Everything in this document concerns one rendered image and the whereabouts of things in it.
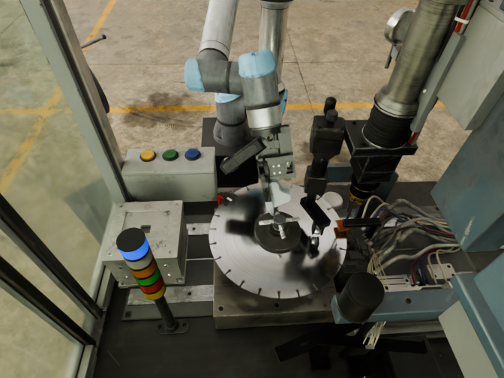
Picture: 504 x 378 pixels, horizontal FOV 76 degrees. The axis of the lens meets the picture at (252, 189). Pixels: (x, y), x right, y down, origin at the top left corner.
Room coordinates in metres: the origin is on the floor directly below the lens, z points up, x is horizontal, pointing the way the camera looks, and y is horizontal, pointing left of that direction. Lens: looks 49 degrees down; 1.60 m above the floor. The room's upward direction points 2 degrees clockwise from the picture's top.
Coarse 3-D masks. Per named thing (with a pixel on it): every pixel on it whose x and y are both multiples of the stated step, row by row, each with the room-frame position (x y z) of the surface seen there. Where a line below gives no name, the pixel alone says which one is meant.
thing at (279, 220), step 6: (276, 210) 0.46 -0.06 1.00; (276, 216) 0.44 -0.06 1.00; (282, 216) 0.44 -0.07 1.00; (264, 222) 0.43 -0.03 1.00; (270, 222) 0.43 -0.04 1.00; (276, 222) 0.43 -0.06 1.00; (282, 222) 0.43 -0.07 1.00; (276, 228) 0.42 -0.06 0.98; (282, 228) 0.41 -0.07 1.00; (282, 234) 0.40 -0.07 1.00
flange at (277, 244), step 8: (264, 216) 0.48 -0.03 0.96; (272, 216) 0.48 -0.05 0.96; (288, 216) 0.48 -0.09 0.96; (256, 224) 0.45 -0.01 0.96; (288, 224) 0.45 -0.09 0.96; (296, 224) 0.45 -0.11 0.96; (256, 232) 0.43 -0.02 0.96; (264, 232) 0.43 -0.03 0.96; (272, 232) 0.42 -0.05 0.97; (288, 232) 0.43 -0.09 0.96; (296, 232) 0.43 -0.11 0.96; (264, 240) 0.41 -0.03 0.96; (272, 240) 0.41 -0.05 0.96; (280, 240) 0.41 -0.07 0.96; (288, 240) 0.41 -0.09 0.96; (296, 240) 0.41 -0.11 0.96; (272, 248) 0.39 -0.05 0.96; (280, 248) 0.39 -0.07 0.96; (288, 248) 0.39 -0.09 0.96
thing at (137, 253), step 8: (128, 232) 0.28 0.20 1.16; (136, 232) 0.29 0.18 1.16; (120, 240) 0.27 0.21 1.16; (128, 240) 0.27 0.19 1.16; (136, 240) 0.27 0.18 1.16; (144, 240) 0.27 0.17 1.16; (120, 248) 0.26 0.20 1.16; (128, 248) 0.26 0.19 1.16; (136, 248) 0.26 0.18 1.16; (144, 248) 0.27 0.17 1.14; (128, 256) 0.25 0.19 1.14; (136, 256) 0.25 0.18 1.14
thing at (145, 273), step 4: (152, 260) 0.27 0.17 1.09; (152, 264) 0.27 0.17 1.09; (156, 264) 0.28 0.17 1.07; (144, 268) 0.26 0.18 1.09; (148, 268) 0.26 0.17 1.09; (152, 268) 0.26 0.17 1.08; (132, 272) 0.26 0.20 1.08; (136, 272) 0.25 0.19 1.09; (140, 272) 0.25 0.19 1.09; (144, 272) 0.25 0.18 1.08; (148, 272) 0.26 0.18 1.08; (152, 272) 0.26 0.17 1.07; (136, 276) 0.25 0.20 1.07; (140, 276) 0.25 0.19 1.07; (144, 276) 0.25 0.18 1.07; (148, 276) 0.26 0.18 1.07
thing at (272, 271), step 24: (240, 192) 0.56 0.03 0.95; (216, 216) 0.48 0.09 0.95; (240, 216) 0.48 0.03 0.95; (336, 216) 0.49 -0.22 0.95; (216, 240) 0.41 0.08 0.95; (240, 240) 0.41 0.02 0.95; (312, 240) 0.42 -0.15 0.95; (336, 240) 0.42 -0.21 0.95; (240, 264) 0.35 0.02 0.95; (264, 264) 0.35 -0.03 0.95; (288, 264) 0.35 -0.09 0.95; (312, 264) 0.35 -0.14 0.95; (336, 264) 0.36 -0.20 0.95; (264, 288) 0.29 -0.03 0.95; (288, 288) 0.30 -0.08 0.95; (312, 288) 0.30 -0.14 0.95
